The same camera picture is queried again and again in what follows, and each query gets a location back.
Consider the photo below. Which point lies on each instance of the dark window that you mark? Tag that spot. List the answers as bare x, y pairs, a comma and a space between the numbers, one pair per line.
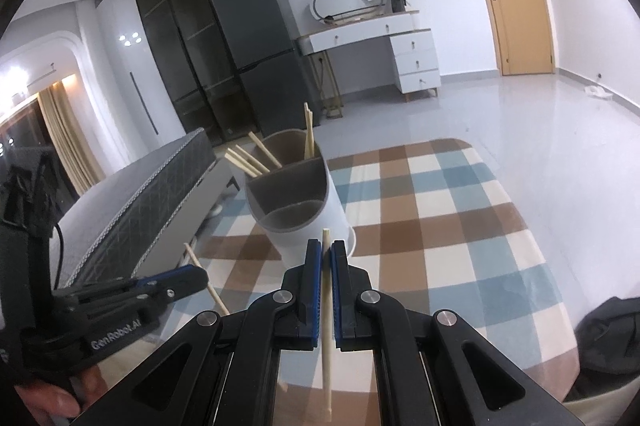
20, 126

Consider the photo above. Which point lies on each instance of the white ribbed fabric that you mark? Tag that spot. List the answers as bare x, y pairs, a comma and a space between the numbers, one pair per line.
600, 406

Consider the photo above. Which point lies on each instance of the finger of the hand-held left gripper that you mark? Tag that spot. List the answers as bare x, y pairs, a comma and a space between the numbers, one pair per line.
170, 273
190, 282

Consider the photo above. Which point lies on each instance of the beige curtain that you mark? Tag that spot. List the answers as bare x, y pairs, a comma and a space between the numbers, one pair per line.
70, 141

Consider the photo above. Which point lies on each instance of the grey bed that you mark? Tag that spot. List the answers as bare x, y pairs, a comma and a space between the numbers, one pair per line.
140, 196

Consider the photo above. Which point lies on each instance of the white utensil holder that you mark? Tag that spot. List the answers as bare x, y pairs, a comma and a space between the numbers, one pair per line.
335, 216

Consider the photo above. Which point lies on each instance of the dark glass wardrobe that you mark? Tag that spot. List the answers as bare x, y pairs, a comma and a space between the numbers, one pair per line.
175, 31

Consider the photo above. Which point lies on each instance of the black bag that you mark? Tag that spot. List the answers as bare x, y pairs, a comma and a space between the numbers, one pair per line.
610, 341

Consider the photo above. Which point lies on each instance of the oval mirror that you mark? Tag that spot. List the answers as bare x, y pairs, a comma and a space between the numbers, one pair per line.
345, 1

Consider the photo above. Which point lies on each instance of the gold frame stool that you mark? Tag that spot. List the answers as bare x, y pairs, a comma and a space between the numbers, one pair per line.
332, 113

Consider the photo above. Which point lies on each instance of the plaid mat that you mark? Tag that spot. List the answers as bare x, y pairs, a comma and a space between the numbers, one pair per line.
450, 216

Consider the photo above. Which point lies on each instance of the white dressing table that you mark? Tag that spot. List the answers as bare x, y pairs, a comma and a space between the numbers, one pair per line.
415, 56

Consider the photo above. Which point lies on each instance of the grey fridge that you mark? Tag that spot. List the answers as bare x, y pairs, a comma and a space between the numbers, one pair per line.
265, 46

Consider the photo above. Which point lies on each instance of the small white cloth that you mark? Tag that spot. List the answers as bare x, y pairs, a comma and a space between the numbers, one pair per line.
599, 92

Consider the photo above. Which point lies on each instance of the person's left hand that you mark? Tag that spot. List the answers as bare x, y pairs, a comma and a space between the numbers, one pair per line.
50, 401

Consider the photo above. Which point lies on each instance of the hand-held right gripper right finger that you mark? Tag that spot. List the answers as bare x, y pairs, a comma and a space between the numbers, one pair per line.
338, 306

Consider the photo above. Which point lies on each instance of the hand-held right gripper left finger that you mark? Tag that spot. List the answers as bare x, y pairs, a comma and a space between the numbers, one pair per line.
315, 306

